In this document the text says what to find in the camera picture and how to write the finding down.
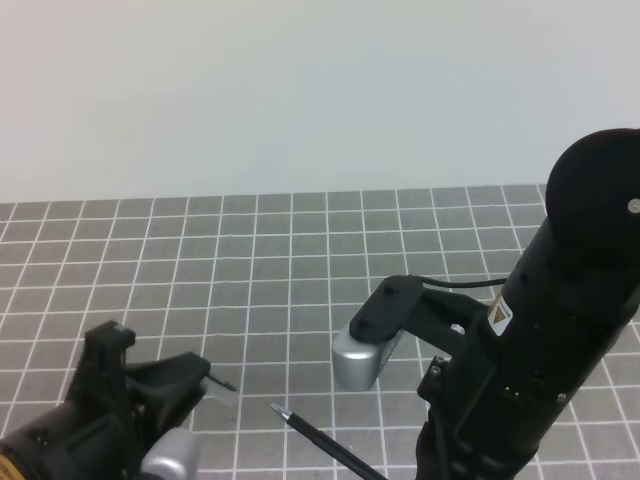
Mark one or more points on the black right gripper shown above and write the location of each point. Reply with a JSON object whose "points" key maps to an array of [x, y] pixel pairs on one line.
{"points": [[488, 415]]}

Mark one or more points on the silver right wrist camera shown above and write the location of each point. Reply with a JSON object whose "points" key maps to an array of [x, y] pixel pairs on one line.
{"points": [[400, 304]]}

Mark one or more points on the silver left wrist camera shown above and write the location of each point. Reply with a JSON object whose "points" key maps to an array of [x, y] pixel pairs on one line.
{"points": [[175, 456]]}

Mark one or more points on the black pen with silver tip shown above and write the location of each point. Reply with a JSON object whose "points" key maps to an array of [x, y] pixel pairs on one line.
{"points": [[328, 445]]}

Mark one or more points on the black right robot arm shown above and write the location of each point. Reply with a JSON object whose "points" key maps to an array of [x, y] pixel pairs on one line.
{"points": [[562, 308]]}

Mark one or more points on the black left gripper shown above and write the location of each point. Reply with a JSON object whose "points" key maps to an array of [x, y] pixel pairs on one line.
{"points": [[103, 430]]}

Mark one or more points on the black pen cap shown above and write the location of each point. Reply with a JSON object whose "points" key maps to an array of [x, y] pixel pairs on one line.
{"points": [[224, 384]]}

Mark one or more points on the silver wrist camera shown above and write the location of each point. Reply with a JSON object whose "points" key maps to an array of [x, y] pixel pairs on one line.
{"points": [[175, 456], [400, 304]]}

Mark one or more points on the grey grid tablecloth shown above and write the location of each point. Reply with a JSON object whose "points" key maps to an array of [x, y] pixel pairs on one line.
{"points": [[259, 285]]}

